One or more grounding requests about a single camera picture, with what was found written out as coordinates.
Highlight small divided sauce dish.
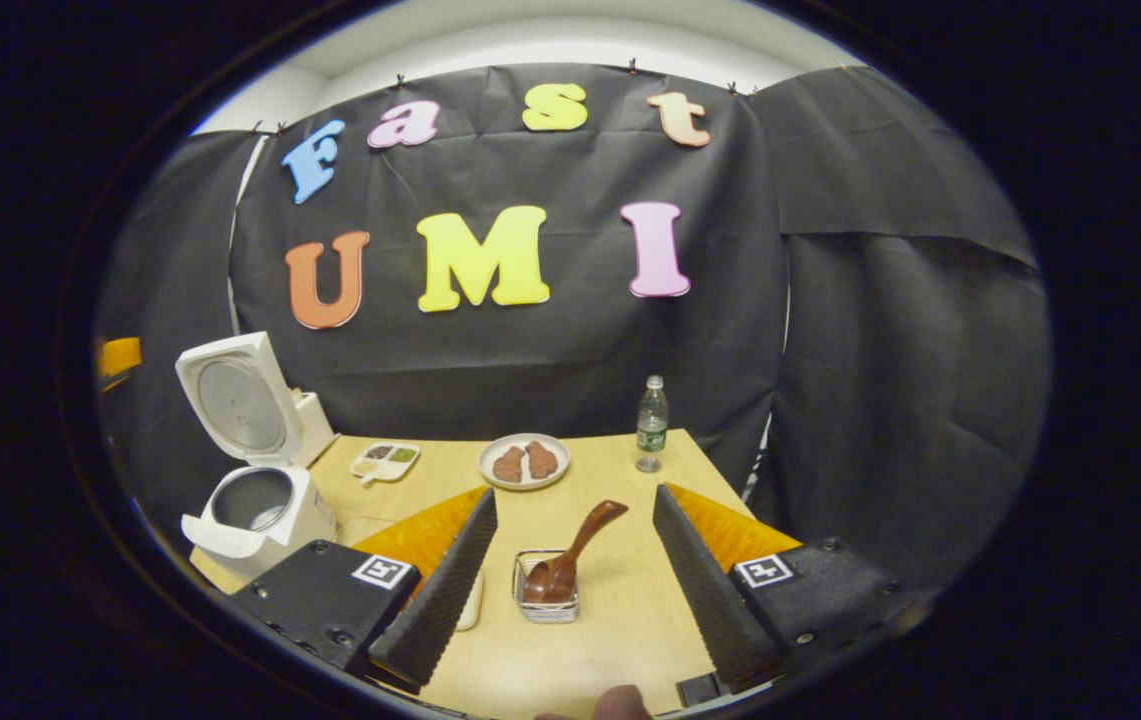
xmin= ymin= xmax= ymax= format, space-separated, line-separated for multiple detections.
xmin=350 ymin=442 xmax=422 ymax=487

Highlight white toaster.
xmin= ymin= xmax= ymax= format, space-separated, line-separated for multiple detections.
xmin=290 ymin=388 xmax=337 ymax=467

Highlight brown wooden spoon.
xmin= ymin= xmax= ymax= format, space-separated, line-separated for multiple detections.
xmin=523 ymin=500 xmax=630 ymax=604

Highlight black backdrop cloth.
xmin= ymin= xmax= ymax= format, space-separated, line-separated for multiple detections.
xmin=95 ymin=62 xmax=1051 ymax=591

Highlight clear plastic water bottle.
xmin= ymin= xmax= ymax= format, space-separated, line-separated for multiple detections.
xmin=636 ymin=376 xmax=670 ymax=474

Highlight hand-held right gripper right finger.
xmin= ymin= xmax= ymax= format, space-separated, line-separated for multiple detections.
xmin=652 ymin=483 xmax=931 ymax=696

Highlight white rice cooker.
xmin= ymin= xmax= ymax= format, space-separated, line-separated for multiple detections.
xmin=175 ymin=332 xmax=339 ymax=583

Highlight metal chopstick holder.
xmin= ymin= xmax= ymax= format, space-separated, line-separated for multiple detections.
xmin=513 ymin=548 xmax=581 ymax=625

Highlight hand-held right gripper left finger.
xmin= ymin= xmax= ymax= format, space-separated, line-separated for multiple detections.
xmin=230 ymin=487 xmax=499 ymax=696

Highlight clear plastic container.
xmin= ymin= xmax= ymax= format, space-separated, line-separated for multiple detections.
xmin=455 ymin=570 xmax=485 ymax=632

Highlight white round plate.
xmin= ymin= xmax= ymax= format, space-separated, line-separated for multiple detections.
xmin=478 ymin=433 xmax=571 ymax=491

